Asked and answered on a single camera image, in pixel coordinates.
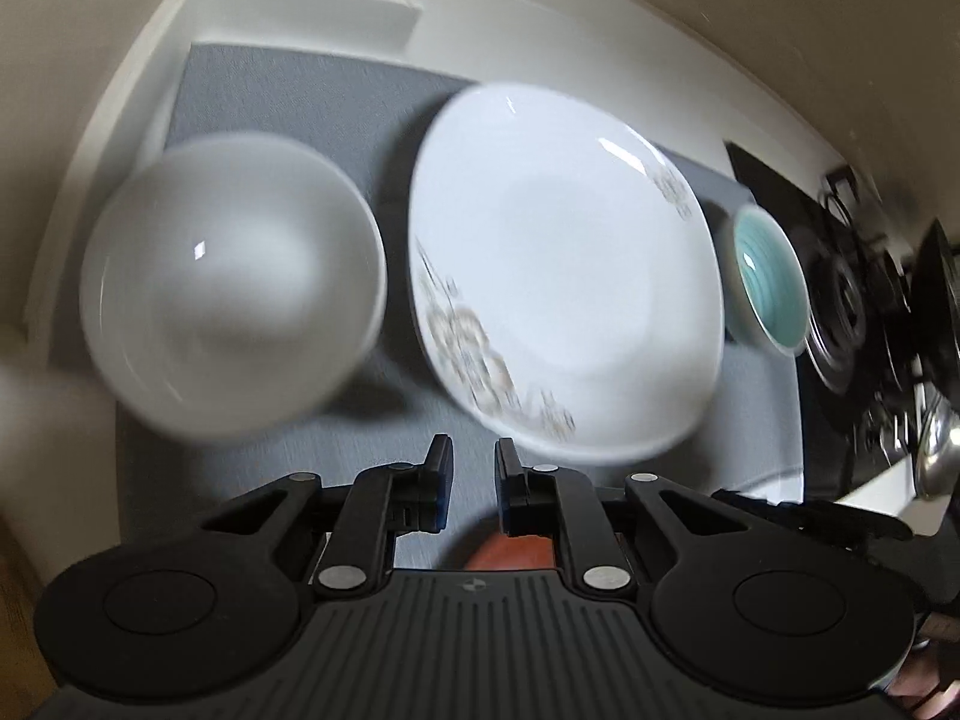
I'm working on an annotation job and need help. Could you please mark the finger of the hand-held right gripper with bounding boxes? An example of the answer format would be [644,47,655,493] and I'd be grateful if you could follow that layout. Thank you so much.
[711,487,917,542]

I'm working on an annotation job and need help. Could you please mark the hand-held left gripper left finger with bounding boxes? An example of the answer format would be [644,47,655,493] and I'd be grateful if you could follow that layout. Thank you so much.
[196,433,456,592]

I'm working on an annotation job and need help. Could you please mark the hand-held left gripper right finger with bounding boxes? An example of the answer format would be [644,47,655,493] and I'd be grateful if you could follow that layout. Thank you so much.
[493,437,758,593]

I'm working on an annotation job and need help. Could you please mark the white floral print plate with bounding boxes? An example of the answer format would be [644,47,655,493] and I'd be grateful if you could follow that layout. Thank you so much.
[407,82,727,464]

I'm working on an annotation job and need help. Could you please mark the small teal glazed bowl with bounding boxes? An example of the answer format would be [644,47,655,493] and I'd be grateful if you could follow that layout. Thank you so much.
[724,204,809,357]

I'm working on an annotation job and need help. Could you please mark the white round bowl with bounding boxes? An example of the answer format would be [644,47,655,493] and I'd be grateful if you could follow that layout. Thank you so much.
[79,131,389,442]

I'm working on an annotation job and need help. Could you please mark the orange round object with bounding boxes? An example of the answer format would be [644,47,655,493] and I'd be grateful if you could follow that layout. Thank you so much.
[463,535,557,572]

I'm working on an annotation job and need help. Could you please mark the metal ladle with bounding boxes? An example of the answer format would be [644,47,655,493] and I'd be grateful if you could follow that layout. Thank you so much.
[910,388,960,501]

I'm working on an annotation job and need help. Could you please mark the black stove burner grate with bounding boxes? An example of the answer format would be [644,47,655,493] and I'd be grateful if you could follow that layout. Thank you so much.
[796,236,875,400]

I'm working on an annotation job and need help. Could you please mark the black pan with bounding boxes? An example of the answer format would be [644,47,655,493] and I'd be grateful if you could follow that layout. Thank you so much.
[910,219,960,385]

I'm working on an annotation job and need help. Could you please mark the black gas stove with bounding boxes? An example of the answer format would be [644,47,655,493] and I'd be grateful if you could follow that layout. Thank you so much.
[724,139,960,500]

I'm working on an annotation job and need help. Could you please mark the grey table mat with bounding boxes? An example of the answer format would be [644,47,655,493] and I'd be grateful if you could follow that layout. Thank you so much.
[116,41,807,593]

